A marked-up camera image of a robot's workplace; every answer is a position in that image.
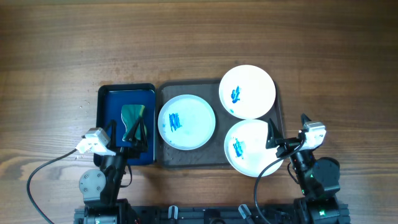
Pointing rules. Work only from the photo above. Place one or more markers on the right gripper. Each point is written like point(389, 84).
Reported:
point(289, 146)

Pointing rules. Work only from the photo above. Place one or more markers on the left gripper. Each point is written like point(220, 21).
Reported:
point(137, 148)

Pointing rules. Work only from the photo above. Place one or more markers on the green yellow sponge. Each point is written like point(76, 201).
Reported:
point(131, 113)

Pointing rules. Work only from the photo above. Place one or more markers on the white plate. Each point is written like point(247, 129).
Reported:
point(247, 92)
point(245, 147)
point(186, 122)

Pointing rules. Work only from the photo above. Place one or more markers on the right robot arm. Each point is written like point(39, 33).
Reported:
point(317, 178)

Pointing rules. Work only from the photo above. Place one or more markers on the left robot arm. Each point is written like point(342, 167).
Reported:
point(100, 187)

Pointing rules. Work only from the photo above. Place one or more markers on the black water basin tray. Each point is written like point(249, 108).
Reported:
point(111, 98)

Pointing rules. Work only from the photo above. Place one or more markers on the brown serving tray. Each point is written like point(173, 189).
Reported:
point(209, 156)

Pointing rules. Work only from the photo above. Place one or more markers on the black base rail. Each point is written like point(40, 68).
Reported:
point(281, 213)

